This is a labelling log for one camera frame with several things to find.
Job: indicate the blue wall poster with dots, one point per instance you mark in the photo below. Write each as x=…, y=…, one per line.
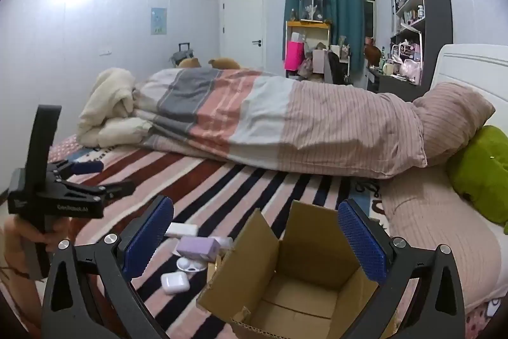
x=158, y=21

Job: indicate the small white box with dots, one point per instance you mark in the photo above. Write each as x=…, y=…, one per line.
x=225, y=242

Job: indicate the cream fleece blanket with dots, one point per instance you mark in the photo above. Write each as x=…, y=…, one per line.
x=111, y=104

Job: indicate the pink striped pillow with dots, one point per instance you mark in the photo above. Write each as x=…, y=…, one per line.
x=452, y=116
x=436, y=220

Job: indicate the white power bank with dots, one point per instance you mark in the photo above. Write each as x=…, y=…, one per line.
x=181, y=230

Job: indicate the pink bag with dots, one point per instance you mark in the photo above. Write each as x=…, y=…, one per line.
x=293, y=55

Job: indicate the green plush toy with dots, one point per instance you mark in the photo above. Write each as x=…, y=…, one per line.
x=482, y=172

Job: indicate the black desk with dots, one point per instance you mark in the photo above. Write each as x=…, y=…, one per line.
x=393, y=81

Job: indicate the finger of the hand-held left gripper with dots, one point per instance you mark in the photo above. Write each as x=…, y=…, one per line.
x=113, y=190
x=85, y=166

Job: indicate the glass display case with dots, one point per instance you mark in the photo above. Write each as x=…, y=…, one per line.
x=310, y=5

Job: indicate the striped patchwork duvet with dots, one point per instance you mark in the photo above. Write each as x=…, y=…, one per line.
x=278, y=116

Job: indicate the yellow rack shelf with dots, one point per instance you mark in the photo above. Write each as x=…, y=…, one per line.
x=307, y=23

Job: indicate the person's left hand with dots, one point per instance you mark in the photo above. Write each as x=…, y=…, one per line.
x=16, y=243

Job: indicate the brown teddy bear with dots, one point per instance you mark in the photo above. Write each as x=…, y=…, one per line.
x=189, y=63
x=224, y=63

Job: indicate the purple box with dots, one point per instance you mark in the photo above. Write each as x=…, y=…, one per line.
x=196, y=247

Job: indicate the brown round object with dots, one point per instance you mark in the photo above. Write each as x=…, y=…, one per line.
x=373, y=55

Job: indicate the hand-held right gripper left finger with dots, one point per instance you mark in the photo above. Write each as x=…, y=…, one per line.
x=149, y=239

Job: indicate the person's left forearm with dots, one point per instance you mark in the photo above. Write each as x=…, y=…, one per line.
x=16, y=303

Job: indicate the cardboard box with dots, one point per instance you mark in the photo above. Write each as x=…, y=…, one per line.
x=301, y=295

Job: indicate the white round case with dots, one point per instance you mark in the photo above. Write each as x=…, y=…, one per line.
x=190, y=265

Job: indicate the striped bed blanket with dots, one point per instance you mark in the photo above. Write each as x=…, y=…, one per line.
x=222, y=184

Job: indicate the pink polka dot sheet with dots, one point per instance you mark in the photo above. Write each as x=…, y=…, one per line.
x=65, y=148

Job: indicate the white door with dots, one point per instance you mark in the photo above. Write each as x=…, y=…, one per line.
x=243, y=29

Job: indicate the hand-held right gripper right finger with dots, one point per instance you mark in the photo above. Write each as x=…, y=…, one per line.
x=361, y=243

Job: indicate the dark suitcase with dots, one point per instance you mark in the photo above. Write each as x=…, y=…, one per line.
x=181, y=56

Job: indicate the black bookshelf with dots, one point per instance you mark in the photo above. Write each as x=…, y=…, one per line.
x=436, y=13

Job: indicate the white headboard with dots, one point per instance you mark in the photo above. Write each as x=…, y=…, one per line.
x=472, y=65

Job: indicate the white earbuds case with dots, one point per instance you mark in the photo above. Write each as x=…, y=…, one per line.
x=174, y=282

